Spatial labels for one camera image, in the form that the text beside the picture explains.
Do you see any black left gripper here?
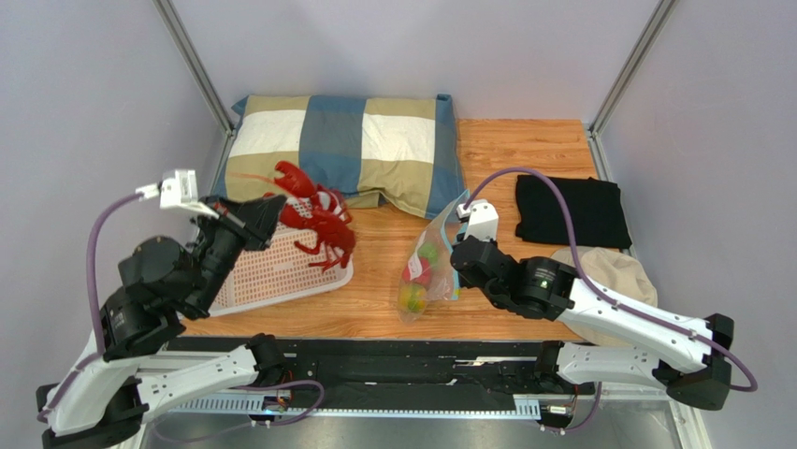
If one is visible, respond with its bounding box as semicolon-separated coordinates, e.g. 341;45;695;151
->
189;193;289;314

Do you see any red toy lobster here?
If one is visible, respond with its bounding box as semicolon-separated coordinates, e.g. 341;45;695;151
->
226;160;357;275

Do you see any clear zip top bag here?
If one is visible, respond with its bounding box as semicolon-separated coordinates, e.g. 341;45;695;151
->
397;190;470;323

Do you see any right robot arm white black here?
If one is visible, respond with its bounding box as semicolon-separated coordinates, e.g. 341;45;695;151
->
450;237;734;411

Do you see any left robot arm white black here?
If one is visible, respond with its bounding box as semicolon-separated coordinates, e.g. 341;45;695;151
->
36;195;286;448

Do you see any white plastic basket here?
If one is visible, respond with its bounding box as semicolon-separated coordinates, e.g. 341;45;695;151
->
210;224;354;317

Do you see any red toy fruit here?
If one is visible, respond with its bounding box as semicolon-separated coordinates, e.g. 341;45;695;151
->
401;256;432;288

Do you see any yellow toy fruit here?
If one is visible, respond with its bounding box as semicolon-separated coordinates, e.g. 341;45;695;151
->
398;282;427;313

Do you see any black folded cloth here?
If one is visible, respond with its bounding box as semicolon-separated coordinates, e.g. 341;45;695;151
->
515;175;632;250

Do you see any beige hat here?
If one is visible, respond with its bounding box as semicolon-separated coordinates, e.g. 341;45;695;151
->
551;246;659;347

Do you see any plaid pillow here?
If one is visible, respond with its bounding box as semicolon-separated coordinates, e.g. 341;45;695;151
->
211;94;466;220

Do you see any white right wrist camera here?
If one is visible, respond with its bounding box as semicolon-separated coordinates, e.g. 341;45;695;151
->
456;199;500;241

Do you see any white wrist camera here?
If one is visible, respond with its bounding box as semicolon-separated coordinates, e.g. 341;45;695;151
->
456;199;500;241
135;169;199;210

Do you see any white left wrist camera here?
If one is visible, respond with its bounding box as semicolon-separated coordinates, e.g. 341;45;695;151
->
135;169;199;210

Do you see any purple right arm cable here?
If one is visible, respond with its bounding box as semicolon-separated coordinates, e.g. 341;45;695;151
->
463;167;760;394

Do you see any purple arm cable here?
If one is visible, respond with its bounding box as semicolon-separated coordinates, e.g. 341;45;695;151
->
36;191;148;425
463;167;760;394

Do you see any aluminium frame rail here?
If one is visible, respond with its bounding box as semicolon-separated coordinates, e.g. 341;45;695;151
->
111;357;714;449

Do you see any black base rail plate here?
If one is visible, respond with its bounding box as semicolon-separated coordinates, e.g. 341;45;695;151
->
165;334;596;413

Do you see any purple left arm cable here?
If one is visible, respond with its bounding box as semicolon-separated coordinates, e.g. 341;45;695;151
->
36;191;148;425

